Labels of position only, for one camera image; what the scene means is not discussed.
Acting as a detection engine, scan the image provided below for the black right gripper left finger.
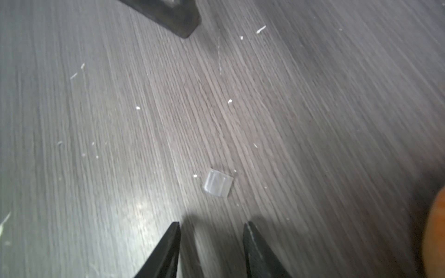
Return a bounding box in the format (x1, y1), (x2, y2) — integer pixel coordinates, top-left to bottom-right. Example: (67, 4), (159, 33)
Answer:
(134, 222), (181, 278)

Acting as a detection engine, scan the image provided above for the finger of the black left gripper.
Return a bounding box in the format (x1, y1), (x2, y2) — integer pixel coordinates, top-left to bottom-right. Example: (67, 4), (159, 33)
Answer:
(121, 0), (201, 38)

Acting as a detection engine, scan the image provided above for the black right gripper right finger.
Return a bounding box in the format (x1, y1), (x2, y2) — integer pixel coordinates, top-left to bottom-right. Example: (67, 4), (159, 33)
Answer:
(243, 221), (291, 278)

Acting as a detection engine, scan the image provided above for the clear usb cap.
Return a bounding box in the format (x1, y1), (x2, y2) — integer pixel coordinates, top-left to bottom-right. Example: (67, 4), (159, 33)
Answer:
(203, 169), (234, 198)

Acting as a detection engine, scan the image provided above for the orange plush fish toy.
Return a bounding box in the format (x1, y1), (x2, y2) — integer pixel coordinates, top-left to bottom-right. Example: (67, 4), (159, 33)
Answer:
(422, 188), (445, 278)

